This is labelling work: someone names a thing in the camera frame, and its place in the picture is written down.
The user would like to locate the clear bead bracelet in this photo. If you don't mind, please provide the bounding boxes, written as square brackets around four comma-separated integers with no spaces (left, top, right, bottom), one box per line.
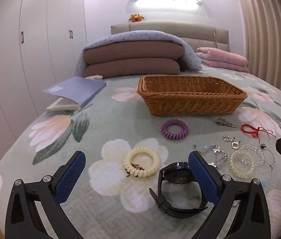
[237,143,265,167]

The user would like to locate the silver hair clip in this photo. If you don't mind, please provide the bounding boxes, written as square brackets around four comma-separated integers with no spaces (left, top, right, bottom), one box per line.
[216,118,237,128]

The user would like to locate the brown folded quilt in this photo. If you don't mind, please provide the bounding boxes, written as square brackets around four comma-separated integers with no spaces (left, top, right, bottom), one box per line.
[82,40,185,78]

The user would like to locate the purple spiral hair tie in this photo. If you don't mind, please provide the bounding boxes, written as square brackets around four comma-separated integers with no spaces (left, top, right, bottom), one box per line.
[161,119,190,139]

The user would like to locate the wall light fixture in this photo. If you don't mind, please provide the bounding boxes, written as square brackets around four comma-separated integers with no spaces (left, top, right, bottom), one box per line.
[131,0,203,12]

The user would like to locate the orange plush toy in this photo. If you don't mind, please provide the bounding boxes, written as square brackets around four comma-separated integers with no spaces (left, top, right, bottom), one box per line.
[129,13,144,22]

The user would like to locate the beige curtain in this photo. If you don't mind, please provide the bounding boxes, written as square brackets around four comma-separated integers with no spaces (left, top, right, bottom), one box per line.
[240,0,281,90]

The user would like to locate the black wrist watch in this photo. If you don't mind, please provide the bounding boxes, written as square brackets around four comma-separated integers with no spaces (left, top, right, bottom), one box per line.
[149,161,208,219]

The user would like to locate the white book under blue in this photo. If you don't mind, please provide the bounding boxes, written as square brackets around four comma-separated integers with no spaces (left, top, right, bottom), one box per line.
[46,98,81,112]

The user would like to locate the white wardrobe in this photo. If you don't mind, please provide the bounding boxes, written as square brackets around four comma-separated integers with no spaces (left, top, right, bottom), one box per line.
[0,0,87,160]

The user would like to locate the crystal flower bracelet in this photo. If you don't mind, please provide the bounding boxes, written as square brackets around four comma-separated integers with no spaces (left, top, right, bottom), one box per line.
[193,142,229,169]

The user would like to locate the gold square earrings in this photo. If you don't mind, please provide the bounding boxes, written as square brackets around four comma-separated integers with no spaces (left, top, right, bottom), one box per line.
[222,135,240,149]

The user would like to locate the floral green bedspread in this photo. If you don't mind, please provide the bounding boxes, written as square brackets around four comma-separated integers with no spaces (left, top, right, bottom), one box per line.
[0,67,281,238]

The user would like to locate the pink folded blanket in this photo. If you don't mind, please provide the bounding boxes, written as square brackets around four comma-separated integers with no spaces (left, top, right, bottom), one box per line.
[196,47,249,72]

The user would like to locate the red string bracelet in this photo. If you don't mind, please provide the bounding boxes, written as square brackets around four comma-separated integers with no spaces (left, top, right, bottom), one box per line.
[240,123,277,144]

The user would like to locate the brown wicker basket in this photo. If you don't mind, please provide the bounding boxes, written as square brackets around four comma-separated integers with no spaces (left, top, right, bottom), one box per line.
[137,75,247,116]

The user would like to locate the silver wire charm bracelet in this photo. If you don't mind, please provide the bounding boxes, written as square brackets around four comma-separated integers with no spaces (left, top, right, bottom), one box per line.
[259,142,276,171]

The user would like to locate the beige bed headboard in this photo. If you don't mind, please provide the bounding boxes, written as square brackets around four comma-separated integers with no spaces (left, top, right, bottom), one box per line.
[111,21,229,52]

